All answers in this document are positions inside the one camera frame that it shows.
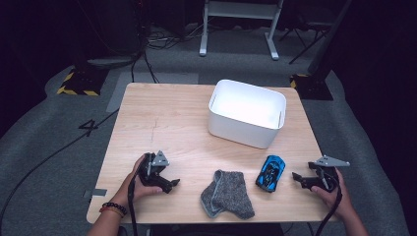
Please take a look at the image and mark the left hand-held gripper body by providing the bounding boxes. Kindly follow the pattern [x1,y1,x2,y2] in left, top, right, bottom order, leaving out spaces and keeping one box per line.
[138,149,171,189]

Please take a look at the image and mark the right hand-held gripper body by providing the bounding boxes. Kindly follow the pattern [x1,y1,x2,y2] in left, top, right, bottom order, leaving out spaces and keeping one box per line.
[307,154,351,194]

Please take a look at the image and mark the blue toy car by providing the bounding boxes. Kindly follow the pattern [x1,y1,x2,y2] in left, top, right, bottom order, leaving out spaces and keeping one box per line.
[255,154,286,194]

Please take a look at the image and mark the grey fuzzy cloth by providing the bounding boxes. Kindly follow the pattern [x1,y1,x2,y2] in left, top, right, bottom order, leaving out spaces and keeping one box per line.
[200,169,256,220]

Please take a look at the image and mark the white plastic bin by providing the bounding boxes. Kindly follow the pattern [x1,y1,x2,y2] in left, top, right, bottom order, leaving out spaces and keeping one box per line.
[208,79,287,150]

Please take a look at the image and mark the person's right hand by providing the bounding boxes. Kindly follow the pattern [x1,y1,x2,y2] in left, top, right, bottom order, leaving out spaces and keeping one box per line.
[310,168,354,220]

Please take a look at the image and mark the person's left hand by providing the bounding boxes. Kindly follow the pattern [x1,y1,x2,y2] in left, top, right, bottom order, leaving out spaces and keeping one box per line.
[121,153,165,207]

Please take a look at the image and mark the grey tape piece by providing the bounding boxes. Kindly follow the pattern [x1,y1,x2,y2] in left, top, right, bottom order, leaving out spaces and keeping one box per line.
[83,188,108,200]

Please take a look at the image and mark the black yellow striped stand base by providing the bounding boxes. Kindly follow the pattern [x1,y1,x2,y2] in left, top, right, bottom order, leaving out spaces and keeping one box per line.
[289,73,334,101]
[56,67,109,97]

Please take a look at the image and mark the black folding stand legs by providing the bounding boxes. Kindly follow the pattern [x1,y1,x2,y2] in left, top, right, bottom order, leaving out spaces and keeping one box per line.
[278,21,332,65]

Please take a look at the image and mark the right hand-held gripper cable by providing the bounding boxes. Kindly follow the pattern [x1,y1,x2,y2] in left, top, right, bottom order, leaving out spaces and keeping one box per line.
[314,166,344,236]

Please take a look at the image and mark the black bead bracelet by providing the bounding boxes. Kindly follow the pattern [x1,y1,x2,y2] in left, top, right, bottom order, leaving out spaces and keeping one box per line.
[101,202,129,216]

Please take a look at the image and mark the orange cord bracelet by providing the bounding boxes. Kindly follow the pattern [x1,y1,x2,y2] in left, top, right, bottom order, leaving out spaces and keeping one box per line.
[98,206,126,219]

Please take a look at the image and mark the long black floor cable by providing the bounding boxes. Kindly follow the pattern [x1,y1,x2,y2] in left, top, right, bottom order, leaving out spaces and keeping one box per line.
[0,107,120,227]

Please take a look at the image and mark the slanted dark metal post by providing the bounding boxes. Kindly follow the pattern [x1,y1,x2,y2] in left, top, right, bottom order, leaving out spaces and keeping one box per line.
[307,0,354,76]

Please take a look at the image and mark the tangle of floor cables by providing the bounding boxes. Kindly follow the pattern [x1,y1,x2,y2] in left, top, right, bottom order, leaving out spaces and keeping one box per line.
[130,23,206,85]

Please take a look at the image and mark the white metal stand frame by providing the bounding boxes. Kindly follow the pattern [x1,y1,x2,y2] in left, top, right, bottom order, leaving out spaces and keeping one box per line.
[199,0,285,62]

